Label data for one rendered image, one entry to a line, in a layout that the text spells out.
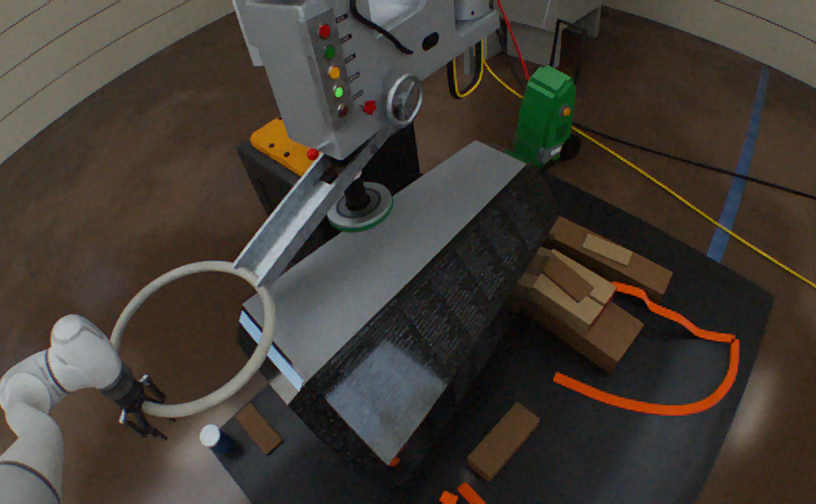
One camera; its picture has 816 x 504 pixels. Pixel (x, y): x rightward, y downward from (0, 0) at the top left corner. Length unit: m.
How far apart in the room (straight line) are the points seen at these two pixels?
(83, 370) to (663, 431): 1.98
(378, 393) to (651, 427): 1.24
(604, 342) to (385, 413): 1.07
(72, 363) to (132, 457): 1.52
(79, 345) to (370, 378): 0.71
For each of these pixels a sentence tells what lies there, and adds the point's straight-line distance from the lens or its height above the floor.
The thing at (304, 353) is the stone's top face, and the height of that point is 0.82.
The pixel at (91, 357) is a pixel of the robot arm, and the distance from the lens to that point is 0.91.
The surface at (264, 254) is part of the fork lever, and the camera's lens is 1.25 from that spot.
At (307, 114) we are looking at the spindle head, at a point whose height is 1.25.
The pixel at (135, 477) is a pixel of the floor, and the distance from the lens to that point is 2.36.
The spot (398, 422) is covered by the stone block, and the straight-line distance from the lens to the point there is 1.22.
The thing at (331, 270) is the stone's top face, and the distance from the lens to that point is 1.28.
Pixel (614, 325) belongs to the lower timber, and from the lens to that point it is 1.99.
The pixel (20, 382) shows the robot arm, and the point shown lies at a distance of 0.95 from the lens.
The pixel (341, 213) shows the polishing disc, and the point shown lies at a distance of 1.39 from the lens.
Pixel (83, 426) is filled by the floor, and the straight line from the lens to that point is 2.71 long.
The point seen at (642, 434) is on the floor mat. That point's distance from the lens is 1.98.
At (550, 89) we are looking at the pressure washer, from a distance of 2.61.
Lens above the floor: 1.79
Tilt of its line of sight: 50 degrees down
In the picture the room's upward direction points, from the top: 10 degrees counter-clockwise
